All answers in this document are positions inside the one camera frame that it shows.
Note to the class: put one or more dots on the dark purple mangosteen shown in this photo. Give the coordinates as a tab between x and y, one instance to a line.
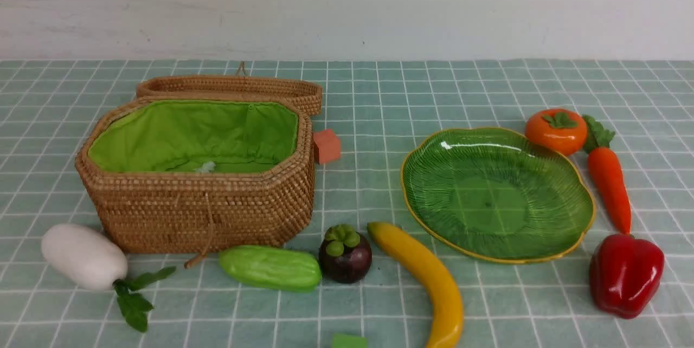
345	255

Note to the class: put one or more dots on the green cucumber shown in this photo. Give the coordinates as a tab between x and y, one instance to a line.
271	268

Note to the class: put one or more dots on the yellow banana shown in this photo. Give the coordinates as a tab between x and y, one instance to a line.
444	295

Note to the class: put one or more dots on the orange persimmon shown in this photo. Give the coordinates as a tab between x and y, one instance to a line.
557	129

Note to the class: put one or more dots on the orange carrot with green top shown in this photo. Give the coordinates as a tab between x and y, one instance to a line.
607	175

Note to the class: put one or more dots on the white radish with green leaves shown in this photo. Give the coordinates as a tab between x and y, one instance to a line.
93	262

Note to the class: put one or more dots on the red bell pepper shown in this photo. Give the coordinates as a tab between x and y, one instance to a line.
624	274

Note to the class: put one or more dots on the orange-red foam cube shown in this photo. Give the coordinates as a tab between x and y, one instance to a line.
326	146

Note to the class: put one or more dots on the green checkered tablecloth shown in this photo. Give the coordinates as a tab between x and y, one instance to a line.
380	111

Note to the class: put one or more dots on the woven wicker basket lid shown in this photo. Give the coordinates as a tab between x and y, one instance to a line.
305	95

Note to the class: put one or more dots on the green leaf-shaped glass plate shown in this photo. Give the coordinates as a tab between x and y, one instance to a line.
491	194

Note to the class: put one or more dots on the green foam cube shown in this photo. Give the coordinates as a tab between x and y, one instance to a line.
340	340

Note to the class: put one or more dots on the woven wicker basket green lining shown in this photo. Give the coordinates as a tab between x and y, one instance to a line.
199	173

